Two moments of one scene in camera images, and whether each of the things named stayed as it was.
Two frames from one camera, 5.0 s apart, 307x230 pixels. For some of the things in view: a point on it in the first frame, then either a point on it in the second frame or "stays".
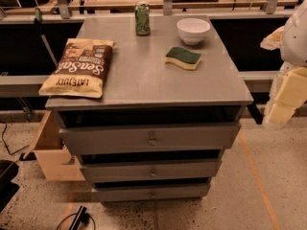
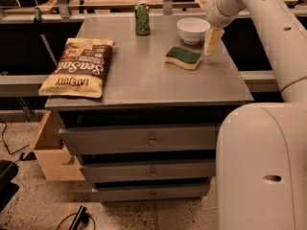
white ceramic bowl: [193, 31] stays
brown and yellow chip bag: [82, 69] stays
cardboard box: [54, 160] stays
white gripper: [295, 39] -> [213, 14]
